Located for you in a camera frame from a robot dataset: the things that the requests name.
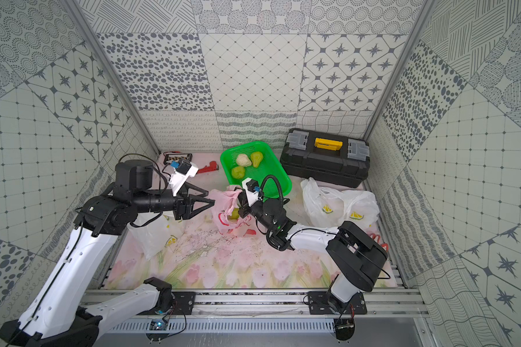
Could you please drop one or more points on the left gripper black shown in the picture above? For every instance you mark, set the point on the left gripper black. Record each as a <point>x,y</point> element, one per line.
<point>185,206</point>

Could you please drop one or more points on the pink plastic bag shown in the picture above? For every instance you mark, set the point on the pink plastic bag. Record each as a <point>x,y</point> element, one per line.
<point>225,214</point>

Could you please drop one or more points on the lemon print plastic bag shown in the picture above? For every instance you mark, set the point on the lemon print plastic bag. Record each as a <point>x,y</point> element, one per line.
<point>158,236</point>

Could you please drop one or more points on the green pear top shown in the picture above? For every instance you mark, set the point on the green pear top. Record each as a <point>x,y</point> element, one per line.
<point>256,158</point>

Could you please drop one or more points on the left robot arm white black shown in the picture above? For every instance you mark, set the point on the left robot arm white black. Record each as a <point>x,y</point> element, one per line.
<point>55,318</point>

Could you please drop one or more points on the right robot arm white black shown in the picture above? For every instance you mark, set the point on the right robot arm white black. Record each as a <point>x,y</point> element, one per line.
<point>359,258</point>

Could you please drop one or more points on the red pipe wrench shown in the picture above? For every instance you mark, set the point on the red pipe wrench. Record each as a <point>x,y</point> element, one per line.
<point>211,167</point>

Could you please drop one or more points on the black screw bit case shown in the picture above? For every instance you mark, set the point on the black screw bit case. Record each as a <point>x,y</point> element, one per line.
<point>175,156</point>

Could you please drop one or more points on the green plastic basket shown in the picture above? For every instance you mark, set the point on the green plastic basket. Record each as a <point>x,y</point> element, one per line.
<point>270,165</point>

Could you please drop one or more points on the red white work glove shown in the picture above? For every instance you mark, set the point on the red white work glove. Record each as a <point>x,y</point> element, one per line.
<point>378,239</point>

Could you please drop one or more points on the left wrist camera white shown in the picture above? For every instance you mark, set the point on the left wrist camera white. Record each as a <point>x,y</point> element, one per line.
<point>183,169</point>

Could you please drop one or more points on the black toolbox yellow handle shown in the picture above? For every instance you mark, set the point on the black toolbox yellow handle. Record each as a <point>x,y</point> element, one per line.
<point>326,157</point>

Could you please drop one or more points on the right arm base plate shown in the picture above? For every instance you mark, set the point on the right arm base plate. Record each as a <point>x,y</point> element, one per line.
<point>323,303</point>

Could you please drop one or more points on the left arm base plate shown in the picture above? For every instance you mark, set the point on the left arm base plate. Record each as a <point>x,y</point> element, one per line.
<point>182,302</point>

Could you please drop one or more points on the aluminium front rail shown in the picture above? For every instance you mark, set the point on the aluminium front rail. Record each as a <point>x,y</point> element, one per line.
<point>294,303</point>

